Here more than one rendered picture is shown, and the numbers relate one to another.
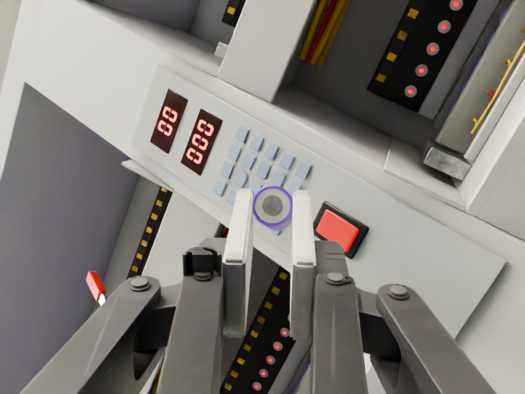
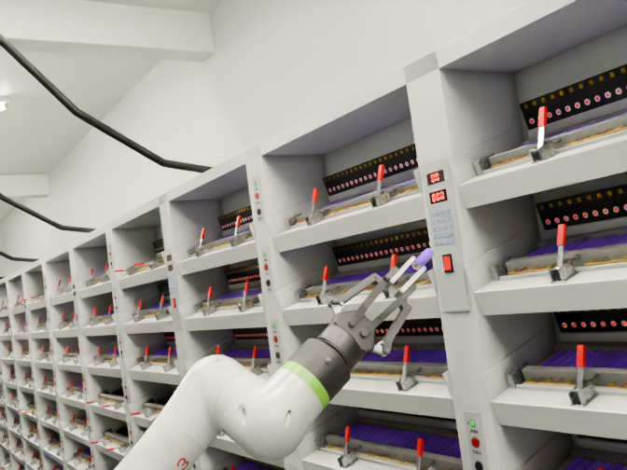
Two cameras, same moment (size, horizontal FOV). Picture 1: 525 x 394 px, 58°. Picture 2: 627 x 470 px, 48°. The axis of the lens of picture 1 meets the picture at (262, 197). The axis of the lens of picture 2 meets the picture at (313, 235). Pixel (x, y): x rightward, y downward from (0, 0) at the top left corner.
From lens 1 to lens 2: 1.08 m
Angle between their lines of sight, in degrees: 41
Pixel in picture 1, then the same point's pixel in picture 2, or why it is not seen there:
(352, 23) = not seen: hidden behind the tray
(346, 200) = (454, 259)
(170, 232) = (412, 203)
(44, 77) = (413, 96)
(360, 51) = not seen: hidden behind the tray
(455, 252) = (463, 297)
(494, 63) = (532, 263)
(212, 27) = (523, 86)
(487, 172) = (483, 291)
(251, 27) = (475, 186)
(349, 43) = not seen: hidden behind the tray
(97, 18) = (443, 110)
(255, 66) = (468, 196)
